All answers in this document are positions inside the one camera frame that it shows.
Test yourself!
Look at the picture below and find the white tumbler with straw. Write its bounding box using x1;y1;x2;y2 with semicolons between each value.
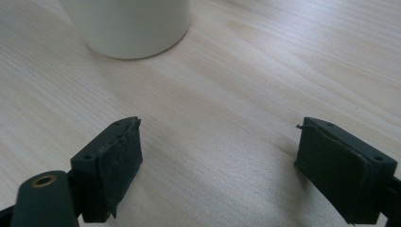
58;0;192;61

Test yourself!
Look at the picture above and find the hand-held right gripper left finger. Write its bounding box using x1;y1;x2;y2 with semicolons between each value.
70;116;144;224

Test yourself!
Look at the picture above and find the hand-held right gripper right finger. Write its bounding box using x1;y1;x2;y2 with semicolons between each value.
294;116;399;225

